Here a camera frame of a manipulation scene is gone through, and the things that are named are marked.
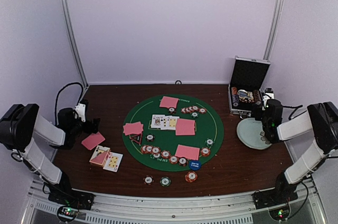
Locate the red-backed card deck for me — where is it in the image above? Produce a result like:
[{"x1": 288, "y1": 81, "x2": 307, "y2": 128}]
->
[{"x1": 81, "y1": 132, "x2": 105, "y2": 150}]

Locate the card deck box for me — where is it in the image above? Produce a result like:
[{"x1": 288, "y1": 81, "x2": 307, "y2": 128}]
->
[{"x1": 89, "y1": 145, "x2": 110, "y2": 167}]

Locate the face-up diamonds card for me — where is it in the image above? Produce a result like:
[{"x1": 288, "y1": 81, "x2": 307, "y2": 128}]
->
[{"x1": 103, "y1": 152, "x2": 123, "y2": 172}]

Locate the single red-backed card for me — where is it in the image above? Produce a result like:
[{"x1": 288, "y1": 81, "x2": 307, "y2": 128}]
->
[{"x1": 123, "y1": 123, "x2": 138, "y2": 136}]

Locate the green chip seat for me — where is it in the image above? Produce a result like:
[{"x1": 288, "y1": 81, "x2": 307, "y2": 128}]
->
[
  {"x1": 205, "y1": 138, "x2": 214, "y2": 147},
  {"x1": 191, "y1": 112, "x2": 199, "y2": 118}
]

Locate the black red all-in triangle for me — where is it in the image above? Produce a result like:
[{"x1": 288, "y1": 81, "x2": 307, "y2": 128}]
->
[{"x1": 129, "y1": 133, "x2": 143, "y2": 145}]

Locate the red five poker chip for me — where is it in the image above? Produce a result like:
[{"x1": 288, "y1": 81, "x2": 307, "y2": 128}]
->
[{"x1": 201, "y1": 147, "x2": 211, "y2": 157}]

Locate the green chip top seat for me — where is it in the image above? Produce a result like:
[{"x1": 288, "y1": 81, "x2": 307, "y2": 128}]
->
[{"x1": 191, "y1": 112, "x2": 199, "y2": 118}]

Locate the face-down community card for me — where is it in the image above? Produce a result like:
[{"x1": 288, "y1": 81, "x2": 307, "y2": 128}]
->
[{"x1": 175, "y1": 118, "x2": 195, "y2": 136}]

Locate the red-backed card seat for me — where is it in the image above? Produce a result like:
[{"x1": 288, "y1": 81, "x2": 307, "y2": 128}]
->
[
  {"x1": 159, "y1": 96, "x2": 179, "y2": 108},
  {"x1": 175, "y1": 144, "x2": 193, "y2": 160}
]

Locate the blue small blind button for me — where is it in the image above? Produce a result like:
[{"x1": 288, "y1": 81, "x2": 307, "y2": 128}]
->
[{"x1": 189, "y1": 160, "x2": 201, "y2": 171}]

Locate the face-up spades community card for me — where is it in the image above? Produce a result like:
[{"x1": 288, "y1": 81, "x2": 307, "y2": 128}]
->
[{"x1": 161, "y1": 116, "x2": 171, "y2": 130}]

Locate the brown chip top seat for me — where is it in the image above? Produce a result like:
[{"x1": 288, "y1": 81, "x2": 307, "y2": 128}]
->
[{"x1": 168, "y1": 107, "x2": 176, "y2": 114}]

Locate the red-backed card top seat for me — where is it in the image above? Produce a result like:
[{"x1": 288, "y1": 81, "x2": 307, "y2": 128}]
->
[{"x1": 159, "y1": 96, "x2": 179, "y2": 108}]

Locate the orange-red poker chip stack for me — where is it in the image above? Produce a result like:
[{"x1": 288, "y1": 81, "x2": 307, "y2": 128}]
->
[{"x1": 185, "y1": 171, "x2": 198, "y2": 183}]

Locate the green poker chip stack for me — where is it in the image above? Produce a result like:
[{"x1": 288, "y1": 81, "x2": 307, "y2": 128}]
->
[{"x1": 159, "y1": 176, "x2": 171, "y2": 186}]

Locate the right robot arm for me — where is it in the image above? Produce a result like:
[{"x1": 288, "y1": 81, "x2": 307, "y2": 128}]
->
[{"x1": 253, "y1": 99, "x2": 337, "y2": 206}]

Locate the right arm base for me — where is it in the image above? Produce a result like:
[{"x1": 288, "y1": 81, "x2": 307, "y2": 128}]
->
[{"x1": 252, "y1": 189, "x2": 298, "y2": 210}]

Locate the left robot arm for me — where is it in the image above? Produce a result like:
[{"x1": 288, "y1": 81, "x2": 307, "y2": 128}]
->
[{"x1": 1, "y1": 104, "x2": 100, "y2": 205}]

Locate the pale green ceramic plate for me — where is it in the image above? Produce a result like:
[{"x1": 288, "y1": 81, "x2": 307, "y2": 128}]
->
[{"x1": 237, "y1": 118, "x2": 271, "y2": 150}]

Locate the aluminium poker chip case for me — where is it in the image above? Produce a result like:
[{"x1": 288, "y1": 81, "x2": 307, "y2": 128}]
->
[{"x1": 228, "y1": 56, "x2": 270, "y2": 116}]

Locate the brown poker chip stack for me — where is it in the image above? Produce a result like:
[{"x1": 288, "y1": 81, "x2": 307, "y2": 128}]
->
[{"x1": 143, "y1": 175, "x2": 154, "y2": 185}]

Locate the round green poker mat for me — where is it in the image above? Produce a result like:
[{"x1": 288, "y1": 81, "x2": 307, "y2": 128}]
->
[{"x1": 122, "y1": 94, "x2": 224, "y2": 172}]

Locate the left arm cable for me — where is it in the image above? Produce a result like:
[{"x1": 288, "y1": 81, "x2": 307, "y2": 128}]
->
[{"x1": 54, "y1": 82, "x2": 85, "y2": 126}]

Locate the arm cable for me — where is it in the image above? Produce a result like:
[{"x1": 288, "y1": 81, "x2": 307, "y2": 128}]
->
[
  {"x1": 54, "y1": 82, "x2": 85, "y2": 126},
  {"x1": 282, "y1": 104, "x2": 303, "y2": 120}
]

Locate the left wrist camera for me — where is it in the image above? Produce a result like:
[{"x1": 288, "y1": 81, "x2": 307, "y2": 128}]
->
[{"x1": 74, "y1": 99, "x2": 89, "y2": 122}]

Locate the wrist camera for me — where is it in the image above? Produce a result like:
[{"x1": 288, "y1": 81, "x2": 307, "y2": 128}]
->
[
  {"x1": 74, "y1": 99, "x2": 89, "y2": 122},
  {"x1": 262, "y1": 88, "x2": 275, "y2": 110}
]

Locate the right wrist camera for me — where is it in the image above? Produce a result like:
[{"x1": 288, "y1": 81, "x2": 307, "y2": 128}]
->
[{"x1": 262, "y1": 88, "x2": 275, "y2": 110}]

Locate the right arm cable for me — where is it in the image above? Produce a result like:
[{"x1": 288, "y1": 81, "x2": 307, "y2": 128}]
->
[{"x1": 282, "y1": 104, "x2": 303, "y2": 120}]

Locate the left aluminium frame post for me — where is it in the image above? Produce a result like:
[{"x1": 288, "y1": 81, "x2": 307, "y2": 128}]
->
[{"x1": 60, "y1": 0, "x2": 89, "y2": 88}]

